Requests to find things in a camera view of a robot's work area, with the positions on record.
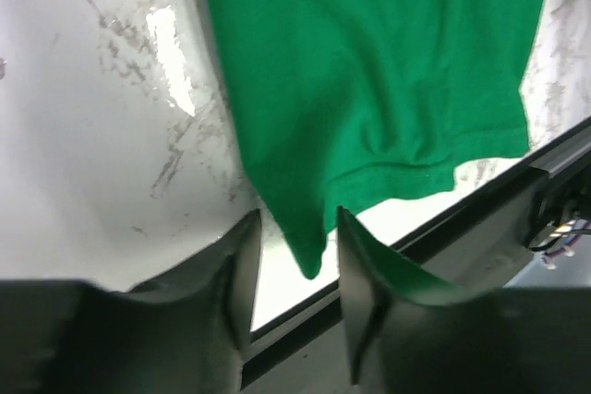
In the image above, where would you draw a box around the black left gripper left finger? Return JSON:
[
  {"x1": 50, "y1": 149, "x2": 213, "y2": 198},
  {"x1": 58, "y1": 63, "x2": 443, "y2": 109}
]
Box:
[{"x1": 1, "y1": 210, "x2": 261, "y2": 393}]

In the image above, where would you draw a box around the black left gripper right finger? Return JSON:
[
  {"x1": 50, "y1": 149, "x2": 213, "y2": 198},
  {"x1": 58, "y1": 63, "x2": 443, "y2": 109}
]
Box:
[{"x1": 337, "y1": 209, "x2": 590, "y2": 393}]

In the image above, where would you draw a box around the green t shirt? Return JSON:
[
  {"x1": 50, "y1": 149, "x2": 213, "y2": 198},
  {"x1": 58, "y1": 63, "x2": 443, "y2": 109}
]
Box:
[{"x1": 207, "y1": 0, "x2": 544, "y2": 279}]

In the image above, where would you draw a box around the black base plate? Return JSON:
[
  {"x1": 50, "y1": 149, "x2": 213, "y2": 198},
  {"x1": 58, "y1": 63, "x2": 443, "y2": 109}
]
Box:
[{"x1": 242, "y1": 120, "x2": 590, "y2": 393}]

